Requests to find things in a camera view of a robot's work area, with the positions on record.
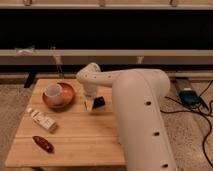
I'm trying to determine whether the long metal rail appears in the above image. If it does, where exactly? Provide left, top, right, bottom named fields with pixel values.
left=0, top=49, right=213, bottom=65

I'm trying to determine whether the black cable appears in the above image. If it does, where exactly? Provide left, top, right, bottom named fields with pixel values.
left=159, top=79, right=213, bottom=168

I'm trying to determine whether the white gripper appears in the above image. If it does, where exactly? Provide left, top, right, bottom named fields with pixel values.
left=83, top=84, right=97, bottom=112

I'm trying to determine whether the black eraser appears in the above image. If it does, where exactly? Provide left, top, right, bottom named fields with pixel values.
left=93, top=96, right=105, bottom=108

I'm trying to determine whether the wooden table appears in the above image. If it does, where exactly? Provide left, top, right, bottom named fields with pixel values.
left=5, top=79, right=125, bottom=167

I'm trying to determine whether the orange-brown bowl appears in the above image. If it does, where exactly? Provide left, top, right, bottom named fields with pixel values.
left=42, top=82, right=75, bottom=109

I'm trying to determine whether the white ceramic cup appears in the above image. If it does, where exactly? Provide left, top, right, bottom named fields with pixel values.
left=44, top=83, right=63, bottom=105

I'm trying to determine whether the blue power adapter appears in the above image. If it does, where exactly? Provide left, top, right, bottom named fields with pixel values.
left=179, top=88, right=200, bottom=106

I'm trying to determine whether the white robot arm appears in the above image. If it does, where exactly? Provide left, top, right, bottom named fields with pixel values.
left=76, top=63, right=178, bottom=171

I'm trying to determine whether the dark red wrapped snack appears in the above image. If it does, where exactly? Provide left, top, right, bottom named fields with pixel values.
left=33, top=136, right=54, bottom=153

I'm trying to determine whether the white rectangular box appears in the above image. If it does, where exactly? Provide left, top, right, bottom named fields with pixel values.
left=27, top=108, right=57, bottom=133

